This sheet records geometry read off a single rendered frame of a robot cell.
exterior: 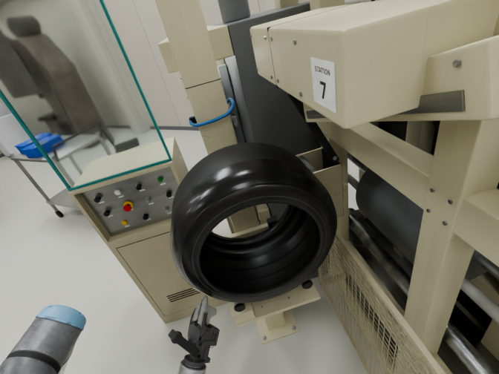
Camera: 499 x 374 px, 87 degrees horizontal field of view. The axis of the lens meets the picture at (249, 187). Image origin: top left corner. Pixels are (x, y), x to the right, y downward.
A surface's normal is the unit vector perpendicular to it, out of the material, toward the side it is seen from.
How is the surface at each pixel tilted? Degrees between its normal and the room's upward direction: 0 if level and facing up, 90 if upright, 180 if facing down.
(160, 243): 90
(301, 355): 0
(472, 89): 90
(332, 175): 90
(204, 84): 90
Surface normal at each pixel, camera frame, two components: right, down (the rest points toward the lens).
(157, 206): 0.21, 0.51
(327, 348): -0.22, -0.81
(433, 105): -0.95, 0.29
